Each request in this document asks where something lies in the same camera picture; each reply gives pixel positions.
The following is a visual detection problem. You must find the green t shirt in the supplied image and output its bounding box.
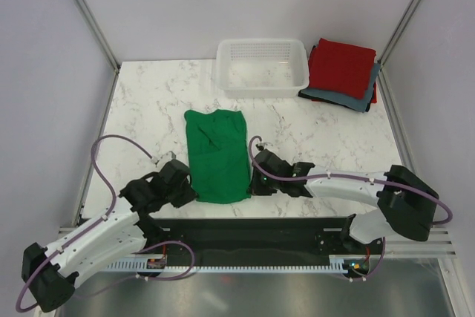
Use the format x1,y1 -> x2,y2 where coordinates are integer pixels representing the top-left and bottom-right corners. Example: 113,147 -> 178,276
184,109 -> 251,204

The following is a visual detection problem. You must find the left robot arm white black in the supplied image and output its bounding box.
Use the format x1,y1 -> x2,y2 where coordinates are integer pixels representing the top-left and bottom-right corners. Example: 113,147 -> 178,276
22,159 -> 197,313

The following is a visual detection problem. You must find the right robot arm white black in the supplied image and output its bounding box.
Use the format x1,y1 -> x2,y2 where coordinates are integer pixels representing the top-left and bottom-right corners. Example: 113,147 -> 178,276
249,149 -> 439,253

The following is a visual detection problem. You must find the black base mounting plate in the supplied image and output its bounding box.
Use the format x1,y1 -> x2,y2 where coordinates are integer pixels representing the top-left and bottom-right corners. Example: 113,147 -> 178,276
145,218 -> 382,268

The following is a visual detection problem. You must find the folded black t shirt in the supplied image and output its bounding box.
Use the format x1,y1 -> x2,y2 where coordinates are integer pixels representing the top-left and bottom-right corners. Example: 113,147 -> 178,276
296,45 -> 372,113

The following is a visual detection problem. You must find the white plastic basket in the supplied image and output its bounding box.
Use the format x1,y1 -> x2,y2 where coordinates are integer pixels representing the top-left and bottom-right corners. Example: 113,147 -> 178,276
214,38 -> 309,99

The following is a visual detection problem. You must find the folded grey blue t shirt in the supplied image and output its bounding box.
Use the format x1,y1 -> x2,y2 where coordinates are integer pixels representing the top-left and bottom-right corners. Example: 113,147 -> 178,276
298,63 -> 380,113

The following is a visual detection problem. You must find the folded dark red t shirt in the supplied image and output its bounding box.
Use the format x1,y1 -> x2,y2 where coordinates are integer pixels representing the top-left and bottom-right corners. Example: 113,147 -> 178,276
370,81 -> 377,104

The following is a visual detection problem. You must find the white slotted cable duct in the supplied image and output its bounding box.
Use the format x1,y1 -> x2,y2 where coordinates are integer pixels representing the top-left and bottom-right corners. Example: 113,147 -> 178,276
102,257 -> 370,274

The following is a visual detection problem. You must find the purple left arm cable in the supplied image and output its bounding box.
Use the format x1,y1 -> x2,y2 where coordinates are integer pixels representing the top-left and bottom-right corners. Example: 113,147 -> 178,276
15,134 -> 197,313

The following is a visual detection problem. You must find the right aluminium frame post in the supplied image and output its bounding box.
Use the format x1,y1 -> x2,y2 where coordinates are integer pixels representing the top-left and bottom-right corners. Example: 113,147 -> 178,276
378,0 -> 446,65

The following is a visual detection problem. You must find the aluminium frame post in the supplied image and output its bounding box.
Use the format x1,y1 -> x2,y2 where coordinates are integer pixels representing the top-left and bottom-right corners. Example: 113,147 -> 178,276
378,0 -> 446,65
73,0 -> 121,73

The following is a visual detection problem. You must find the aluminium extrusion rail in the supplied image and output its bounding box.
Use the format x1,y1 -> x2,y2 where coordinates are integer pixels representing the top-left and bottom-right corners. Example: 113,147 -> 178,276
50,226 -> 459,258

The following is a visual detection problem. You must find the left aluminium frame post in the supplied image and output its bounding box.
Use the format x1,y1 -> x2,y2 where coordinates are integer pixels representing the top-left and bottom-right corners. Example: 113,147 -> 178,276
73,0 -> 121,73

